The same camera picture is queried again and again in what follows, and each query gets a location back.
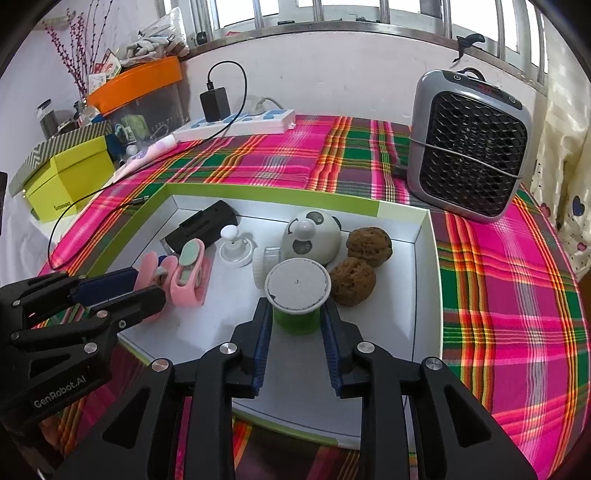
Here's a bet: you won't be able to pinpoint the black rectangular lamp device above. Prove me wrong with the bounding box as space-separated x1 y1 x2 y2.
165 200 238 254

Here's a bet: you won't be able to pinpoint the pink green plaid tablecloth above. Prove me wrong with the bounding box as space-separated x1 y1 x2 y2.
37 113 591 480

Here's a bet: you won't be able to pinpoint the dried purple flower branches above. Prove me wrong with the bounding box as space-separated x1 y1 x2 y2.
44 0 112 100

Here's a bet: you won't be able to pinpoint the colourful paper packets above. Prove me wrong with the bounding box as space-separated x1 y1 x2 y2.
88 48 123 93

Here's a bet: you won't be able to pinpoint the grey portable heater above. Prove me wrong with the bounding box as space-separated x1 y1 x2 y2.
405 67 536 224

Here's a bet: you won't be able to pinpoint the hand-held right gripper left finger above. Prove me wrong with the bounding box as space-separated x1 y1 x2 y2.
53 295 274 480

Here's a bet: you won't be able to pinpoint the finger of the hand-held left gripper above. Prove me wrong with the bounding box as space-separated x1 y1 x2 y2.
9 285 168 356
0 267 140 330

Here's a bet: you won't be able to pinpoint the black charger adapter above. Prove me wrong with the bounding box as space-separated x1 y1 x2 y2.
200 87 232 124

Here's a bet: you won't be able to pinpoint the green-rimmed white box tray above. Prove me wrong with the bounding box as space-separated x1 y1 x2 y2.
88 182 446 450

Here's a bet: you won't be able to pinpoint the pink mint silicone clip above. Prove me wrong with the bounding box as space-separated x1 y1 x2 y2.
139 251 178 298
170 240 213 309

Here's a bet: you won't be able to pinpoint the white round knob base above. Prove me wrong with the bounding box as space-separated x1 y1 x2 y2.
219 225 256 268

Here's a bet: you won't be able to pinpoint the white blue power strip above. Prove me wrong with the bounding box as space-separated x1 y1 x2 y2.
171 108 296 144

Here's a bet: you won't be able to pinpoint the white tube purple print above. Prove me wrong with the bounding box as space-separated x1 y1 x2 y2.
111 137 180 182

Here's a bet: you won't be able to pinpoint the brown walnut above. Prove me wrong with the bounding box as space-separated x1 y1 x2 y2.
346 226 394 268
330 257 377 306

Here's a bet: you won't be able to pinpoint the black charging cable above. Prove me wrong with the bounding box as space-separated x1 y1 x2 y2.
48 61 250 271

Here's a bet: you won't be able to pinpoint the orange-lid clear storage box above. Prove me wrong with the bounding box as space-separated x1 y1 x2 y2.
88 56 185 139

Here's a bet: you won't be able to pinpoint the yellow-green cardboard box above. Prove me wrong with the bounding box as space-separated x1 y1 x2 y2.
23 135 116 223

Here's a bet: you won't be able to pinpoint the small white plastic jar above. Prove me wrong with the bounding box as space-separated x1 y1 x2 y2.
252 246 283 289

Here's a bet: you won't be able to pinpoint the glass jar black lid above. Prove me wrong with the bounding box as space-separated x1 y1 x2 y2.
38 99 57 138

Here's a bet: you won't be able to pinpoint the green cup with grey lid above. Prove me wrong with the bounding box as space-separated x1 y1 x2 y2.
264 258 332 335

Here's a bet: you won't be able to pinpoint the clear plastic bag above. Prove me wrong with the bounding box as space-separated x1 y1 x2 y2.
121 8 191 61

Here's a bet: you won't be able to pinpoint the cream heart-print curtain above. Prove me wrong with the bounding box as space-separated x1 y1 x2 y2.
529 28 591 282

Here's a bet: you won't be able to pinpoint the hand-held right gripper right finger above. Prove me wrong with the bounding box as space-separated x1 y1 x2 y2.
320 302 539 480

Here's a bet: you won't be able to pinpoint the metal window grille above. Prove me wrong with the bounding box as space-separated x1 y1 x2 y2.
157 0 550 84

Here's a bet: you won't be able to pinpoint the grey striped box lid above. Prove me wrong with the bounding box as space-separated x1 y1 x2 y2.
8 122 114 197

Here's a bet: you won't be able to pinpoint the white oval knob piece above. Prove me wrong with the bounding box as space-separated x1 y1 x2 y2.
281 210 342 266

